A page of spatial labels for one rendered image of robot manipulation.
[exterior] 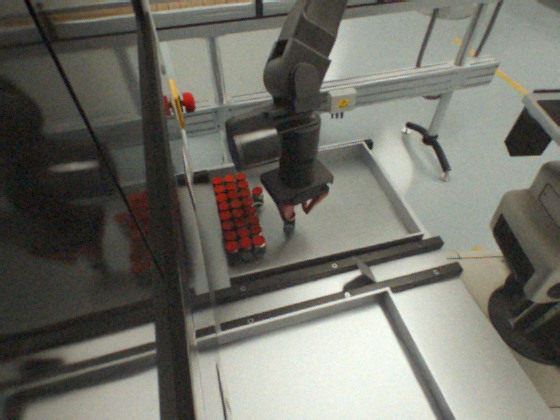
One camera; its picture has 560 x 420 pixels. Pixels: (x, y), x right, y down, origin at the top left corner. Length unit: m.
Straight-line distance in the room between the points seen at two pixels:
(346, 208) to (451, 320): 0.26
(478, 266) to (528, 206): 0.58
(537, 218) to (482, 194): 1.27
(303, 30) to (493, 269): 1.23
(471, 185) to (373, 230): 1.59
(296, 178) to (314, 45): 0.18
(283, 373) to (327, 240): 0.24
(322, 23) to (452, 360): 0.49
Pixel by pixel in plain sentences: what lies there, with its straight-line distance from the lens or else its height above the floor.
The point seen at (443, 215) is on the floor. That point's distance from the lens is 2.02.
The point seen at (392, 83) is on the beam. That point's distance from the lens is 1.85.
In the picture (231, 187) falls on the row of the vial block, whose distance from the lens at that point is 0.68.
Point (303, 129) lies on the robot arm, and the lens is 0.49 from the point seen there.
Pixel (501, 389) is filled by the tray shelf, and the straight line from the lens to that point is 0.62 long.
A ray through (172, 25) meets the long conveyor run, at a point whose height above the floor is 0.89.
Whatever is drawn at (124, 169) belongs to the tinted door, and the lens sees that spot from 0.19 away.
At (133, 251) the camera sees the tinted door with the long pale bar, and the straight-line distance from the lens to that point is 0.17.
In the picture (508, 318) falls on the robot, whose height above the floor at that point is 0.27.
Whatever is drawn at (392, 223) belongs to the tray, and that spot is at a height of 0.88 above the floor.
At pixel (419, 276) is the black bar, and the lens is 0.63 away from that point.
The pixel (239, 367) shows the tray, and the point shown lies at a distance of 0.55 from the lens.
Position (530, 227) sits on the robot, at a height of 0.80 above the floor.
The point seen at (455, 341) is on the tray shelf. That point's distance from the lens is 0.62.
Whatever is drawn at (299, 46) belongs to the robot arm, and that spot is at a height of 1.21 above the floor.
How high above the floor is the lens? 1.41
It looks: 50 degrees down
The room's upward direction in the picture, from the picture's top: straight up
